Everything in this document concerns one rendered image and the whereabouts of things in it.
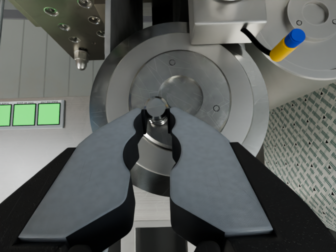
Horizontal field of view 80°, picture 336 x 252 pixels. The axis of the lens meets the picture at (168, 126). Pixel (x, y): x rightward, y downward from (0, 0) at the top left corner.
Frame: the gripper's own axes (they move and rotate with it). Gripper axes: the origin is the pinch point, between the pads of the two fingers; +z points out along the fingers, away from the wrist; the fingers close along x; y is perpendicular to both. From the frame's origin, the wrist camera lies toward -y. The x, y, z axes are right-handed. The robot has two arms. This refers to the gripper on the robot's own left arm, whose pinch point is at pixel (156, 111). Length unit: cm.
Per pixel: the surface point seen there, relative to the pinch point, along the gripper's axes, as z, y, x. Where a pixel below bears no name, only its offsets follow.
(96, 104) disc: 4.5, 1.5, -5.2
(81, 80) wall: 159, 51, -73
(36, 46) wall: 176, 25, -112
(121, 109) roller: 3.2, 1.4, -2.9
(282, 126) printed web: 17.3, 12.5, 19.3
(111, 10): 10.9, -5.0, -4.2
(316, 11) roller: 9.3, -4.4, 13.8
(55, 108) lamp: 33.9, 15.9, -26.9
